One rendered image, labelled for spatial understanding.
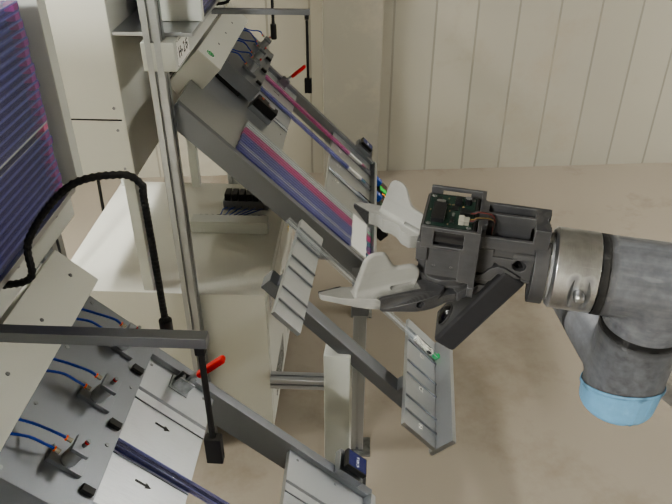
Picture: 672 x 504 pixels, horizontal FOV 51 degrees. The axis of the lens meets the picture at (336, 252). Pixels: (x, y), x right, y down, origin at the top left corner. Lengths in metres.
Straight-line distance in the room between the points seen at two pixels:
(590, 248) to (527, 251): 0.05
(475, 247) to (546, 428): 2.04
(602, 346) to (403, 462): 1.78
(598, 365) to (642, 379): 0.04
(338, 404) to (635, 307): 1.09
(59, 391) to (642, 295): 0.74
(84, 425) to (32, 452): 0.09
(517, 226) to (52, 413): 0.65
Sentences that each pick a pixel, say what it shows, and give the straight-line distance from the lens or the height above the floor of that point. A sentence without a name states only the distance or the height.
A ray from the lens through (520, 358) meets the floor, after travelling 2.88.
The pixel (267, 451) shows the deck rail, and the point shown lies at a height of 0.84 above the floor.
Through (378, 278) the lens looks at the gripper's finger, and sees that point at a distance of 0.63.
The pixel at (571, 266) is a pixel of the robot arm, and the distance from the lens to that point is 0.64.
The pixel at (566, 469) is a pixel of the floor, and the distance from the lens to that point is 2.53.
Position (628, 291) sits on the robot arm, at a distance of 0.65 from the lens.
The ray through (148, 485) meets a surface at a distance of 1.12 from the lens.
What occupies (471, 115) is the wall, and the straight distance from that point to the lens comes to 4.11.
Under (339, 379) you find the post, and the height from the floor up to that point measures 0.76.
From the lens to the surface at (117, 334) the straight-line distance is 0.85.
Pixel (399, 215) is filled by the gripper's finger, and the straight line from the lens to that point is 0.72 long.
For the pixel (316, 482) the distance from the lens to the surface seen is 1.36.
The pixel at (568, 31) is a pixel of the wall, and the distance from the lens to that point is 4.10.
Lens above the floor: 1.87
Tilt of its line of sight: 33 degrees down
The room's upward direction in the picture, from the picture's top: straight up
